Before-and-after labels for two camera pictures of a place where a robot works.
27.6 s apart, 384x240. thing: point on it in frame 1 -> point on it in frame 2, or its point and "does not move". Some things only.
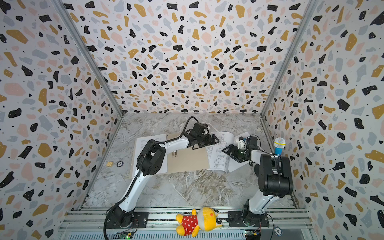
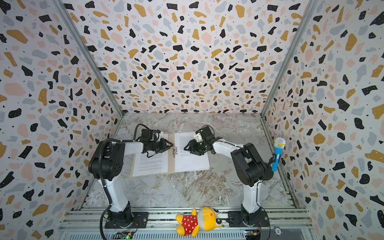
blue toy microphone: x=279 y=143 does not move
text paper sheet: x=234 y=164 -> x=185 y=160
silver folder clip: x=174 y=154 does not move
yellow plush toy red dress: x=206 y=219 does not move
